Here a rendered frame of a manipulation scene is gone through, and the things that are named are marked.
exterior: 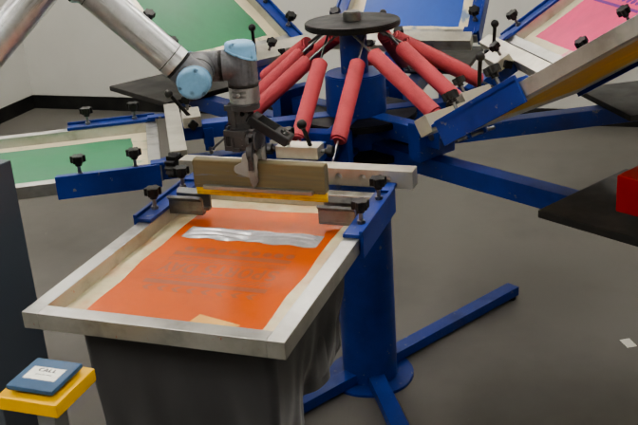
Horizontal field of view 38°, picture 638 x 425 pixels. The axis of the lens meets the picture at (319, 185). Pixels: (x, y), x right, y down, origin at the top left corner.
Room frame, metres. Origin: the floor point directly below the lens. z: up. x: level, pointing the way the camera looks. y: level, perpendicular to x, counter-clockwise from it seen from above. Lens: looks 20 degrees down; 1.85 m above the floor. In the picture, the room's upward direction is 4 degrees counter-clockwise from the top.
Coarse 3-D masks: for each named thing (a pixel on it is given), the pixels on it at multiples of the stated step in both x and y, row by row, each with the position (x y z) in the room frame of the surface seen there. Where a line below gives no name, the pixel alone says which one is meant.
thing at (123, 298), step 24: (216, 216) 2.25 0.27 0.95; (240, 216) 2.24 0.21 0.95; (264, 216) 2.23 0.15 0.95; (168, 240) 2.11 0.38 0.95; (192, 240) 2.10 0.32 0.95; (216, 240) 2.09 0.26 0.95; (144, 264) 1.98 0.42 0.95; (120, 288) 1.85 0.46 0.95; (120, 312) 1.74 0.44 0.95; (144, 312) 1.73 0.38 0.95; (168, 312) 1.72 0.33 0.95
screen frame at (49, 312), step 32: (352, 192) 2.27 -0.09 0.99; (160, 224) 2.19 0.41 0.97; (96, 256) 1.96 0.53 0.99; (352, 256) 1.91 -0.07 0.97; (64, 288) 1.80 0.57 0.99; (320, 288) 1.72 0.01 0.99; (32, 320) 1.70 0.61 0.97; (64, 320) 1.67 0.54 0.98; (96, 320) 1.65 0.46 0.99; (128, 320) 1.64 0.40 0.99; (160, 320) 1.63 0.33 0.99; (288, 320) 1.59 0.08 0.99; (224, 352) 1.55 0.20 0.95; (256, 352) 1.52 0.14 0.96; (288, 352) 1.52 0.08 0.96
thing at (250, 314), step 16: (272, 224) 2.17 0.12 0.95; (288, 224) 2.16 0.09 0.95; (304, 224) 2.16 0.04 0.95; (320, 224) 2.15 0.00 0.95; (304, 256) 1.96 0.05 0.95; (288, 272) 1.88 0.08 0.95; (304, 272) 1.87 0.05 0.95; (272, 288) 1.80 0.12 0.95; (288, 288) 1.80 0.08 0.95; (192, 304) 1.76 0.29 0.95; (208, 304) 1.75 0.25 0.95; (224, 304) 1.75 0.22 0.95; (240, 304) 1.74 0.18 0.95; (256, 304) 1.73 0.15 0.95; (272, 304) 1.73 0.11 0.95; (224, 320) 1.67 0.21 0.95; (240, 320) 1.67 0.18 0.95; (256, 320) 1.66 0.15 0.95
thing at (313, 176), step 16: (192, 160) 2.23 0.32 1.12; (208, 160) 2.21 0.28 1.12; (224, 160) 2.20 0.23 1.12; (240, 160) 2.19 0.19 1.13; (272, 160) 2.17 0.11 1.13; (208, 176) 2.21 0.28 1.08; (224, 176) 2.20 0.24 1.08; (240, 176) 2.18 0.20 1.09; (272, 176) 2.15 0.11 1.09; (288, 176) 2.14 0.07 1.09; (304, 176) 2.12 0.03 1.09; (320, 176) 2.11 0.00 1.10; (320, 192) 2.11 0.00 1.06
